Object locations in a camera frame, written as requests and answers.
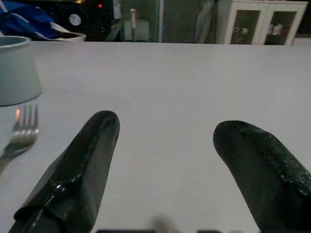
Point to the black appliance with red light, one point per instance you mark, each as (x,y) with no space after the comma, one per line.
(94,14)

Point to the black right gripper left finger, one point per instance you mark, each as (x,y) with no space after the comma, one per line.
(80,170)

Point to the silver metal fork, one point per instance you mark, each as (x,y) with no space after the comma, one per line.
(20,136)

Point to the pale grey-blue cup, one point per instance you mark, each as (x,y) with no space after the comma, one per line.
(15,71)

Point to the blue and white bag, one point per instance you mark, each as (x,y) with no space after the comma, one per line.
(29,20)

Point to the white glass-door cabinet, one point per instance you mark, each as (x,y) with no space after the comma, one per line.
(261,23)

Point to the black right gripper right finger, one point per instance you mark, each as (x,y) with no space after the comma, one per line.
(267,174)

